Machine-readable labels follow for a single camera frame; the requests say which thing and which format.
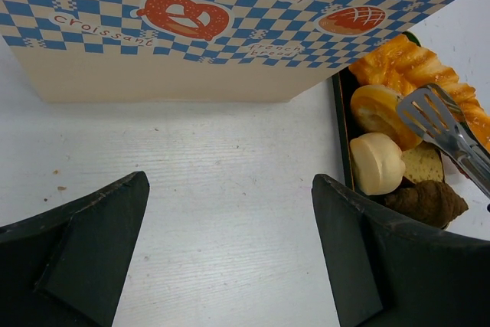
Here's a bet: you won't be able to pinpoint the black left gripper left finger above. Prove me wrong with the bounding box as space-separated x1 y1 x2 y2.
1 172 149 326

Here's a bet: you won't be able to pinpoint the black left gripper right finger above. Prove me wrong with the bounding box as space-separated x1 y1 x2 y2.
312 174 489 326

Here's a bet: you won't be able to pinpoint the small pale round bun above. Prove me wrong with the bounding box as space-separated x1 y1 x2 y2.
349 132 406 195

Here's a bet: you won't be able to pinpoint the round glazed bun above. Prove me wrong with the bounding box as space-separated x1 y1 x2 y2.
350 85 422 151

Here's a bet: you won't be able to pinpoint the metal serving tongs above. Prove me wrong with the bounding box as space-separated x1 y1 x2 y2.
396 83 489 195

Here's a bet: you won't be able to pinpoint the long twisted pastry bread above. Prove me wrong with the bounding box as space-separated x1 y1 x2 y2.
348 34 489 149

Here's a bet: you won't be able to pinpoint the toast bread slice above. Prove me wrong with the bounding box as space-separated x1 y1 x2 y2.
401 142 445 184

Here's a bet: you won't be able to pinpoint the blue checkered paper bag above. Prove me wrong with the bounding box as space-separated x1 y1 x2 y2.
1 0 455 103

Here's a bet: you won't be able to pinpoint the brown chocolate croissant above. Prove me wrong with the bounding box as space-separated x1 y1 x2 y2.
384 180 469 229

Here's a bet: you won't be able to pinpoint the dark green metal tray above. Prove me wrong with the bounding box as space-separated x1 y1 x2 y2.
333 33 421 201

